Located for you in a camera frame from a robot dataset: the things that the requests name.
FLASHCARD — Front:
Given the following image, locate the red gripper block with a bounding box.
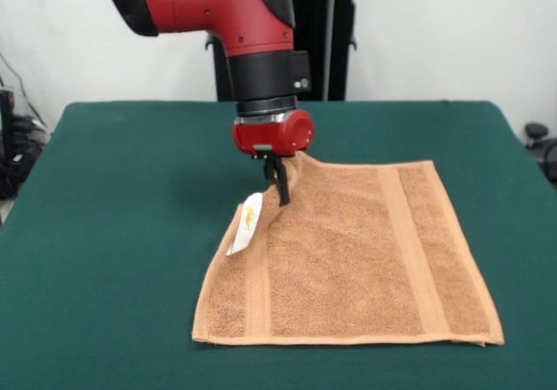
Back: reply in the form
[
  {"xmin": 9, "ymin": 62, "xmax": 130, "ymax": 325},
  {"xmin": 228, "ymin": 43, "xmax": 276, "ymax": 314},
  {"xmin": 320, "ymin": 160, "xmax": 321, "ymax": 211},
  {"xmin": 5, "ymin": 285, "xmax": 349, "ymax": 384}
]
[{"xmin": 232, "ymin": 109, "xmax": 316, "ymax": 207}]

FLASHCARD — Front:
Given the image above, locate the grey office chair base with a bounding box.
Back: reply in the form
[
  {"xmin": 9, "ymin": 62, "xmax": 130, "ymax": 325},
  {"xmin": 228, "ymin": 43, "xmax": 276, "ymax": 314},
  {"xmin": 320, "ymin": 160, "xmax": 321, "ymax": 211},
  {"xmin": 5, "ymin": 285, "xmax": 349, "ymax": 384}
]
[{"xmin": 523, "ymin": 122, "xmax": 557, "ymax": 178}]

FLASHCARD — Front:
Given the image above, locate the thin grey cable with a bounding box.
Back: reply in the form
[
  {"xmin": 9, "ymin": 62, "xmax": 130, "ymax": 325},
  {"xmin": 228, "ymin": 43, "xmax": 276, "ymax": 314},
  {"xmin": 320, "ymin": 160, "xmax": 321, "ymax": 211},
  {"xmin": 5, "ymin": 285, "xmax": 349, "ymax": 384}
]
[{"xmin": 0, "ymin": 52, "xmax": 47, "ymax": 130}]

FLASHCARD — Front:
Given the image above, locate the tan terry towel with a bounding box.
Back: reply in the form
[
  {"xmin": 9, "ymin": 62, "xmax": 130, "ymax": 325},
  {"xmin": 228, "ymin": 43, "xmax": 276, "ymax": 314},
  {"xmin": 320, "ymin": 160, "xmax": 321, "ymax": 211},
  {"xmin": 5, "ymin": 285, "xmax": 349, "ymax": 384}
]
[{"xmin": 191, "ymin": 152, "xmax": 506, "ymax": 347}]

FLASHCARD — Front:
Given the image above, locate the dark green table cloth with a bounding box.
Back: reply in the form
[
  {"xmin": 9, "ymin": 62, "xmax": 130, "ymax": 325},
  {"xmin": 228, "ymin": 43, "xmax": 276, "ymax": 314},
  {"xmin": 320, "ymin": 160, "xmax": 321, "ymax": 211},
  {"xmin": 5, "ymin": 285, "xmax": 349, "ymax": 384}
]
[{"xmin": 0, "ymin": 99, "xmax": 557, "ymax": 390}]

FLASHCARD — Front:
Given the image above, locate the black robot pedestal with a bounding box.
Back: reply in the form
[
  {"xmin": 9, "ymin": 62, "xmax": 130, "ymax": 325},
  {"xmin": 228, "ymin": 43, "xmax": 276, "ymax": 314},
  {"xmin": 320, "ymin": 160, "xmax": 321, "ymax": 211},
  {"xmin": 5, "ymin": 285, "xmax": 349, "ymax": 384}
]
[{"xmin": 204, "ymin": 0, "xmax": 378, "ymax": 103}]

